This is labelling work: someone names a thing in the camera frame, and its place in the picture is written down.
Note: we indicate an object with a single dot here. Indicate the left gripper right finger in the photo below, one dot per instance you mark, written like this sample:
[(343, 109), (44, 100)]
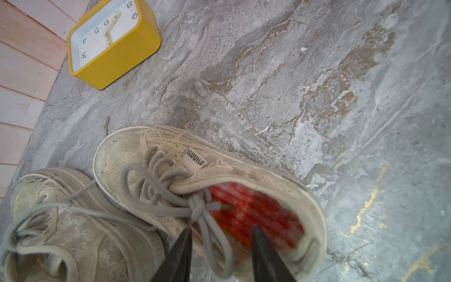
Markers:
[(267, 264)]

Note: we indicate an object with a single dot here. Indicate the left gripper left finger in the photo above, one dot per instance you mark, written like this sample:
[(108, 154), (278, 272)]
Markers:
[(177, 264)]

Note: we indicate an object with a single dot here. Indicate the beige sneaker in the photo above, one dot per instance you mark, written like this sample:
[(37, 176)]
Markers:
[(63, 229), (175, 180)]

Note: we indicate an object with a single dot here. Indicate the yellow alarm clock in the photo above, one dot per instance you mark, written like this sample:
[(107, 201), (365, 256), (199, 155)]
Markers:
[(110, 40)]

